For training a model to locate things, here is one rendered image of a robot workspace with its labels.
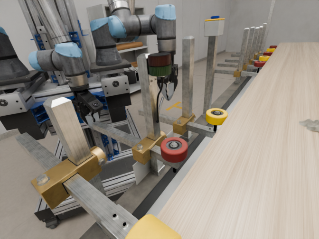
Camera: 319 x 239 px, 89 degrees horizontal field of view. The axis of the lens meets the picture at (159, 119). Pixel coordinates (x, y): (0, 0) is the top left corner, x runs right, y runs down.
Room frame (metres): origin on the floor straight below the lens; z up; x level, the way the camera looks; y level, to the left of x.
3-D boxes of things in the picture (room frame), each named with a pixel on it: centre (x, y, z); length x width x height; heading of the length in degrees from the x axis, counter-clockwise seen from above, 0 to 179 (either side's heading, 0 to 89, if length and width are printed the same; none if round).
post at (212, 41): (0.87, -0.29, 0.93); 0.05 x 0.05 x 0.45; 51
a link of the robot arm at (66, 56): (0.65, 0.31, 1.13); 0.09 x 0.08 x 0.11; 78
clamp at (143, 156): (0.45, 0.04, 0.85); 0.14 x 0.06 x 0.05; 141
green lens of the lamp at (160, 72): (0.44, -0.01, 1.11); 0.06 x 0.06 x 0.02
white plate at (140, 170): (0.51, 0.02, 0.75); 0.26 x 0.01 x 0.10; 141
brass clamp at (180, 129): (0.65, -0.12, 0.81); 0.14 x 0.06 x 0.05; 141
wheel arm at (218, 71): (1.45, -0.69, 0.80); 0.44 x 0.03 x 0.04; 51
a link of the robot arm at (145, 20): (0.79, 0.01, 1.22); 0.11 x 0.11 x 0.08; 29
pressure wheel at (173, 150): (0.37, -0.04, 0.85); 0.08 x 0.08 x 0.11
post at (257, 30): (1.84, -1.07, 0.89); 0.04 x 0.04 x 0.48; 51
